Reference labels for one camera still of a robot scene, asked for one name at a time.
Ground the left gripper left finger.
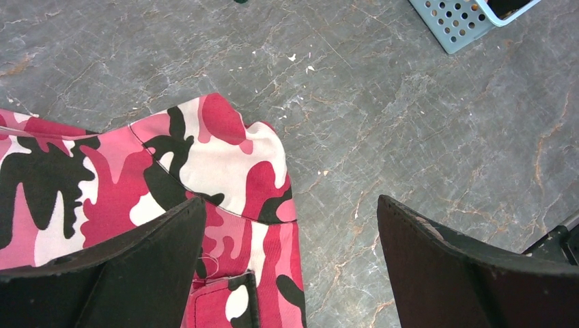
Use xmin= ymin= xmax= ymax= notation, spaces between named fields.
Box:
xmin=1 ymin=197 xmax=206 ymax=327

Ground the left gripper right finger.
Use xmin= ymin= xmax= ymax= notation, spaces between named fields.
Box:
xmin=377 ymin=195 xmax=578 ymax=327

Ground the pink camouflage cloth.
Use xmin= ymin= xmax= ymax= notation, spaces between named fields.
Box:
xmin=1 ymin=93 xmax=307 ymax=327

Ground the light blue plastic basket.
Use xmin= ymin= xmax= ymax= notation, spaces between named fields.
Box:
xmin=410 ymin=0 xmax=539 ymax=54

